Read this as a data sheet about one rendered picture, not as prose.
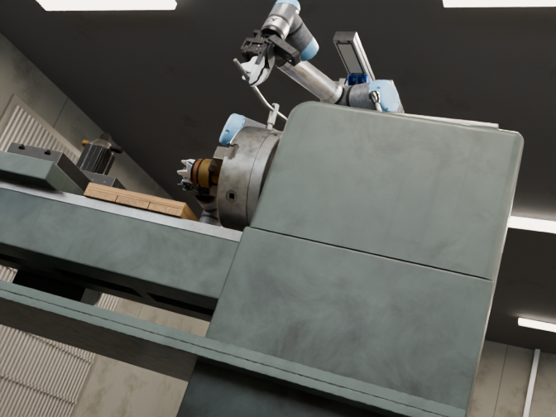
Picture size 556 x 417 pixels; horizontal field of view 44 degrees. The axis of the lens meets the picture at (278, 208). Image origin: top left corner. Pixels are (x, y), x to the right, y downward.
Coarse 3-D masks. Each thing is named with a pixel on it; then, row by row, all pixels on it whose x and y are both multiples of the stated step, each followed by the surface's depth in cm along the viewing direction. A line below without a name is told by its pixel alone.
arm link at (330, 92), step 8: (280, 64) 224; (288, 64) 225; (304, 64) 229; (288, 72) 228; (296, 72) 228; (304, 72) 229; (312, 72) 231; (320, 72) 235; (296, 80) 232; (304, 80) 232; (312, 80) 232; (320, 80) 234; (328, 80) 238; (312, 88) 235; (320, 88) 236; (328, 88) 238; (336, 88) 240; (344, 88) 243; (320, 96) 239; (328, 96) 239; (336, 96) 240; (344, 96) 242; (344, 104) 242
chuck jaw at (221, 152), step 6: (216, 150) 192; (222, 150) 192; (228, 150) 190; (234, 150) 190; (216, 156) 191; (222, 156) 191; (228, 156) 189; (234, 156) 188; (210, 162) 200; (216, 162) 194; (222, 162) 192; (210, 168) 199; (216, 168) 197; (210, 174) 202; (216, 174) 200
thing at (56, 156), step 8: (16, 144) 201; (16, 152) 199; (24, 152) 199; (32, 152) 198; (40, 152) 197; (48, 152) 198; (56, 152) 196; (48, 160) 196; (56, 160) 195; (64, 160) 197; (64, 168) 198; (72, 168) 201; (72, 176) 202; (80, 176) 206; (80, 184) 206; (88, 184) 210
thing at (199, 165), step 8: (200, 160) 205; (208, 160) 204; (192, 168) 204; (200, 168) 202; (192, 176) 204; (200, 176) 202; (208, 176) 201; (216, 176) 202; (200, 184) 204; (208, 184) 202; (216, 184) 203
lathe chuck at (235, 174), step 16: (256, 128) 196; (240, 144) 189; (256, 144) 189; (224, 160) 188; (240, 160) 187; (224, 176) 187; (240, 176) 186; (224, 192) 188; (240, 192) 186; (224, 208) 190; (240, 208) 188; (224, 224) 195; (240, 224) 192
